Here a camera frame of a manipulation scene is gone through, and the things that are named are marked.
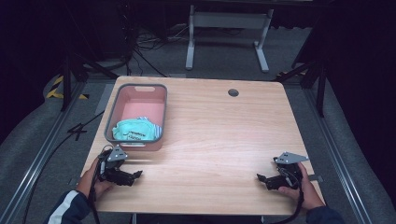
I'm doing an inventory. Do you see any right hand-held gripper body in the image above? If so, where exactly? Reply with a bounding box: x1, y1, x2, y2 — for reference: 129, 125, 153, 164
264, 151, 310, 191

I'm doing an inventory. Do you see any mint green cloth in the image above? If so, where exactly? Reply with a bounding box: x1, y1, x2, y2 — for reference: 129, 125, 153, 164
111, 118, 159, 142

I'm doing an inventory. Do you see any person's right hand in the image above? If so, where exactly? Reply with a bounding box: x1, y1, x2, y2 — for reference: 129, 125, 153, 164
277, 161, 327, 213

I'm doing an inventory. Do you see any black floor cable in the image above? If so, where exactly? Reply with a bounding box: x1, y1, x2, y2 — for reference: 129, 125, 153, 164
21, 110, 106, 224

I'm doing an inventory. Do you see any grey metal table frame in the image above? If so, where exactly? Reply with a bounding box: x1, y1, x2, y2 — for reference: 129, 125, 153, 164
185, 4, 276, 75

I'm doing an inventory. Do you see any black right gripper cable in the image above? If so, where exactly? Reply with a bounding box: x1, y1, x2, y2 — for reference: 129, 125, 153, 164
270, 166, 305, 224

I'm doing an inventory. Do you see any bundle of floor cables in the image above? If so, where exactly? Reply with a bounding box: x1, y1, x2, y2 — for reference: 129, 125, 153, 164
124, 21, 194, 78

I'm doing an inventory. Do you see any black metal stand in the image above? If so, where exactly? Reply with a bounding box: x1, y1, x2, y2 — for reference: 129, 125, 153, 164
274, 59, 328, 119
59, 50, 120, 113

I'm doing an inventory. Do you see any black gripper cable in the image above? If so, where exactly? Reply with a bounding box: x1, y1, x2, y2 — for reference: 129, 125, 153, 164
88, 145, 115, 224
270, 166, 305, 224

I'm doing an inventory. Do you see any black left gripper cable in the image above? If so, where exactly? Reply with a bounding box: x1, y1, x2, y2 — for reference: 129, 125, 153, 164
88, 145, 115, 224

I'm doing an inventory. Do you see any grey metal floor rail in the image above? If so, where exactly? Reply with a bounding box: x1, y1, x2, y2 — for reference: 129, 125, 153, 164
303, 88, 375, 224
0, 81, 90, 224

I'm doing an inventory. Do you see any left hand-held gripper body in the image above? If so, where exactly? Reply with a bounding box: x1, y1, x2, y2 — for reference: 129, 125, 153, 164
97, 144, 129, 185

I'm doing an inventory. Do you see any striped cloth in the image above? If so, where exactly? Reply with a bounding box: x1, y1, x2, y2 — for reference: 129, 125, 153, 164
136, 116, 164, 138

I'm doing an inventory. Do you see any person's left hand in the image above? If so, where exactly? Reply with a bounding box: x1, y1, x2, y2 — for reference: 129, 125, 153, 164
76, 157, 117, 201

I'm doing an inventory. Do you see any pink basket with grey rim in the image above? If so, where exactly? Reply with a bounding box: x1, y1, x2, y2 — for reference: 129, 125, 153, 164
104, 82, 169, 153

